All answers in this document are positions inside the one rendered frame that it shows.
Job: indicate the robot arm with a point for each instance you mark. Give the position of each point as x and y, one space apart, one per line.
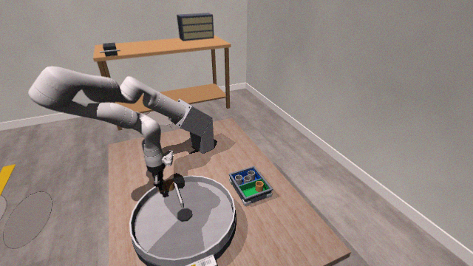
55 88

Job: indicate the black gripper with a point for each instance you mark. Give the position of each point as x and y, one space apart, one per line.
157 175

